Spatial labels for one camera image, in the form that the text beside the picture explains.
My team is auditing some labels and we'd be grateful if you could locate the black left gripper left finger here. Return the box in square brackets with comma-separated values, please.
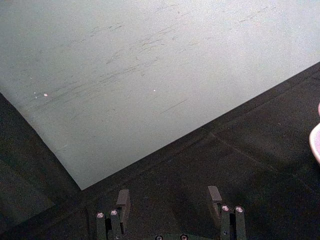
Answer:
[96, 189, 132, 240]

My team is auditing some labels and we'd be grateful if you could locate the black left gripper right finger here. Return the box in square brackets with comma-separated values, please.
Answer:
[207, 185, 248, 240]

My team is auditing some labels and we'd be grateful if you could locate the black table cloth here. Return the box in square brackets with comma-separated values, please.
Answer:
[0, 61, 320, 240]

